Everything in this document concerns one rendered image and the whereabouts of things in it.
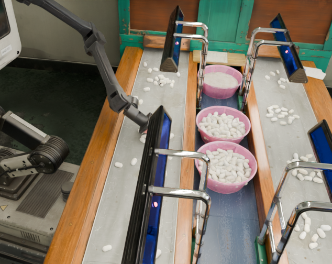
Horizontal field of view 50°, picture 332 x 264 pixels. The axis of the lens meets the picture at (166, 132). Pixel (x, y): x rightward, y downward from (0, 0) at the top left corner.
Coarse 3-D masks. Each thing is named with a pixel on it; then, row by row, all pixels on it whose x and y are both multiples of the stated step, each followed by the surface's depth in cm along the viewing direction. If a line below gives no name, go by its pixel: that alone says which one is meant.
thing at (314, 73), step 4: (304, 68) 222; (308, 68) 222; (312, 68) 222; (308, 72) 218; (312, 72) 218; (316, 72) 219; (320, 72) 219; (312, 76) 214; (316, 76) 215; (320, 76) 215; (324, 76) 216
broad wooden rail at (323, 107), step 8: (304, 64) 226; (312, 64) 227; (312, 80) 212; (320, 80) 212; (304, 88) 208; (312, 88) 205; (320, 88) 205; (312, 96) 198; (320, 96) 198; (328, 96) 199; (312, 104) 193; (320, 104) 192; (328, 104) 193; (320, 112) 187; (328, 112) 187; (320, 120) 181; (328, 120) 181
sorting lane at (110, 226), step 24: (144, 72) 215; (168, 72) 216; (144, 96) 195; (168, 96) 196; (120, 144) 164; (144, 144) 165; (120, 168) 152; (168, 168) 153; (120, 192) 142; (96, 216) 132; (120, 216) 133; (168, 216) 134; (96, 240) 125; (120, 240) 125; (168, 240) 126
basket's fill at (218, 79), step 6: (204, 78) 214; (210, 78) 214; (216, 78) 214; (222, 78) 214; (228, 78) 215; (234, 78) 217; (210, 84) 208; (216, 84) 209; (222, 84) 209; (228, 84) 211; (234, 84) 210
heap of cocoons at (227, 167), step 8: (208, 152) 162; (216, 152) 162; (224, 152) 163; (232, 152) 164; (200, 160) 158; (216, 160) 158; (224, 160) 158; (232, 160) 159; (240, 160) 159; (248, 160) 159; (200, 168) 154; (216, 168) 155; (224, 168) 157; (232, 168) 156; (240, 168) 155; (248, 168) 156; (208, 176) 150; (216, 176) 153; (224, 176) 152; (232, 176) 151; (240, 176) 152; (248, 176) 152
